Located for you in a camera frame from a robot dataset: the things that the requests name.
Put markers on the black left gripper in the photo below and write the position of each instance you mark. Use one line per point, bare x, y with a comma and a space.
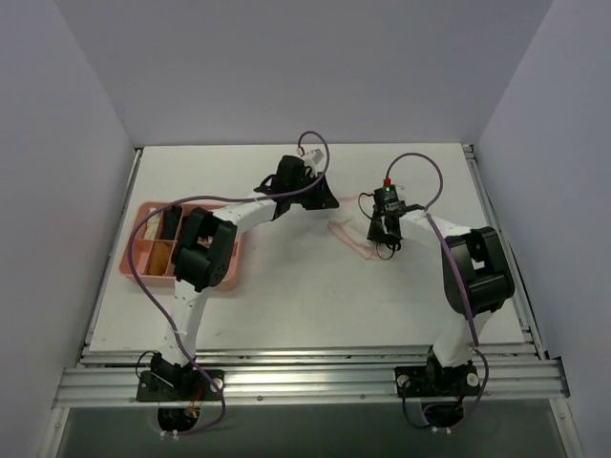
317, 192

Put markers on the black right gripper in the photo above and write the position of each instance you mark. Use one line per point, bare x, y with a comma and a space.
382, 229

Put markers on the white underwear with pink trim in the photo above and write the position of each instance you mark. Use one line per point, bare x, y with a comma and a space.
350, 226

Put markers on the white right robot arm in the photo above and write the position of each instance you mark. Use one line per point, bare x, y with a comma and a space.
477, 280

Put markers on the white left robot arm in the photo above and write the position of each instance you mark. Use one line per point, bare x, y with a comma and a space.
204, 250

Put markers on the black rolled cloth in tray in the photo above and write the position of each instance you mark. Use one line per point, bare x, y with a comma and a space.
171, 218

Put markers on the white rolled cloth in tray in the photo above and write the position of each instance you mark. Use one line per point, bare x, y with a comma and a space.
151, 226

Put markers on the pink plastic organizer tray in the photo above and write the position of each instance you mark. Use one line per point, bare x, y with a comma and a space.
142, 247

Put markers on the orange rolled cloth in tray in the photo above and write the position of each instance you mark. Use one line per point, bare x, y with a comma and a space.
159, 262

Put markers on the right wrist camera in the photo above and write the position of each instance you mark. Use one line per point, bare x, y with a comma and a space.
390, 192

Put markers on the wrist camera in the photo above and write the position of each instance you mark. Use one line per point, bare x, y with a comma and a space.
312, 158
390, 192

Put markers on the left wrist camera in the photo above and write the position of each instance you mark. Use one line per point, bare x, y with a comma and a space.
312, 158

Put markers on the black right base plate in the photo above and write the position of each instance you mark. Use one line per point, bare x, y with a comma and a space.
428, 382

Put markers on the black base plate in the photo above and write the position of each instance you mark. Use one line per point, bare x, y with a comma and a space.
152, 388
428, 382

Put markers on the aluminium frame rail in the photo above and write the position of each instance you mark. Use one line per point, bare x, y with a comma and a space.
310, 384

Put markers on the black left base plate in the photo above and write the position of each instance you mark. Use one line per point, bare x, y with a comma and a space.
152, 388

